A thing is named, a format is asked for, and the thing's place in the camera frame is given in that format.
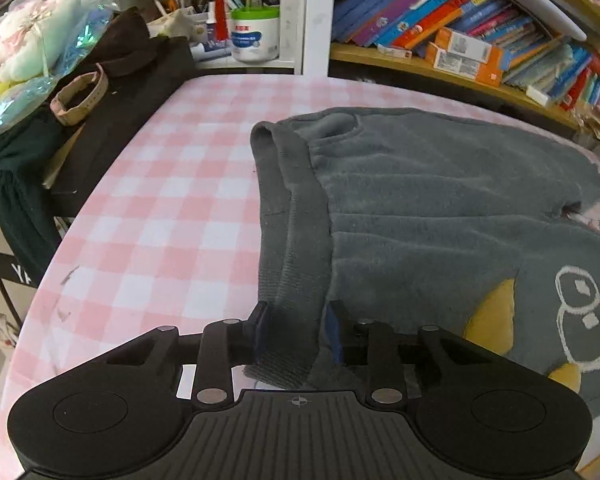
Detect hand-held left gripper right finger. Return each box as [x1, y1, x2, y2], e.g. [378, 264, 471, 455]
[325, 300, 492, 407]

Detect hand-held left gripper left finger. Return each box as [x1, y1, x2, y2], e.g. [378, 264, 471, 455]
[100, 303, 272, 407]

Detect grey sweater with penguin print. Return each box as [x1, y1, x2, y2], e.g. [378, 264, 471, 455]
[243, 106, 600, 418]

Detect pink checked tablecloth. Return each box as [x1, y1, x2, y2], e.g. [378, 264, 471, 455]
[0, 74, 600, 480]

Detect black cloth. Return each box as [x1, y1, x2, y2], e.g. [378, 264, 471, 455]
[42, 35, 197, 217]

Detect dark green cloth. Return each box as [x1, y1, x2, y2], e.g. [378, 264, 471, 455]
[0, 109, 69, 289]

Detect wooden shelf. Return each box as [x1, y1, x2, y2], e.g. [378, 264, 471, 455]
[329, 42, 597, 137]

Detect white jar with green lid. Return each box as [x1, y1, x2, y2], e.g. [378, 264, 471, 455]
[229, 6, 281, 65]

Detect orange box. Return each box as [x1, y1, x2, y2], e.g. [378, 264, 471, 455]
[424, 42, 504, 86]
[434, 26, 507, 64]

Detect pink wrist band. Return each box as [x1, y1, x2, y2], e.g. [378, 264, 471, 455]
[50, 69, 106, 127]

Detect red tassel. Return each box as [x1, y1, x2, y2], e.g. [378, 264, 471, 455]
[210, 0, 230, 42]

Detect white pen holder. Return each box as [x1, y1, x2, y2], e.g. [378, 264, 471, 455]
[147, 7, 233, 63]

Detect brown cloth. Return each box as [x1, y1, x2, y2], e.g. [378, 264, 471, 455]
[96, 7, 162, 79]

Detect plush toy in plastic bag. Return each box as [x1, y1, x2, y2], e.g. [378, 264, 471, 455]
[0, 2, 117, 142]

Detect row of colourful books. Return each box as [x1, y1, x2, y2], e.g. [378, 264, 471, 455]
[331, 0, 600, 126]

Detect pastel plush doll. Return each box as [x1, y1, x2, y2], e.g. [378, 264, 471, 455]
[0, 0, 88, 106]

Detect white flat board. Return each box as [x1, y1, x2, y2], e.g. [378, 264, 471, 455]
[479, 0, 589, 42]

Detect black chair frame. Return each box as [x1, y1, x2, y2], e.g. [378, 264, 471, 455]
[0, 210, 77, 332]

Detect white shelf post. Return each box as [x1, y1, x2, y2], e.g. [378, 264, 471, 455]
[294, 0, 339, 79]

